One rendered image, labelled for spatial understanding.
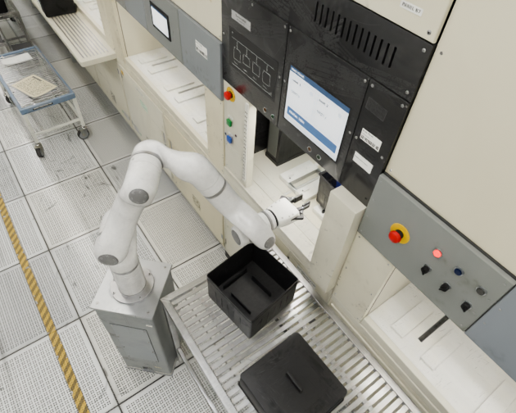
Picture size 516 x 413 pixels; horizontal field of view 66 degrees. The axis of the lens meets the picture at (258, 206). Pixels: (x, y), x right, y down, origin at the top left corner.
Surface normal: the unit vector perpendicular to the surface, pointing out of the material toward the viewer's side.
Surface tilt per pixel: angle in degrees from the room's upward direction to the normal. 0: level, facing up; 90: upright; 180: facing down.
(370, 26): 90
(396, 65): 90
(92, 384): 0
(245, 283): 0
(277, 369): 0
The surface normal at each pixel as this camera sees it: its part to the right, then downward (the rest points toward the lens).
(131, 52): 0.58, 0.64
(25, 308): 0.05, -0.65
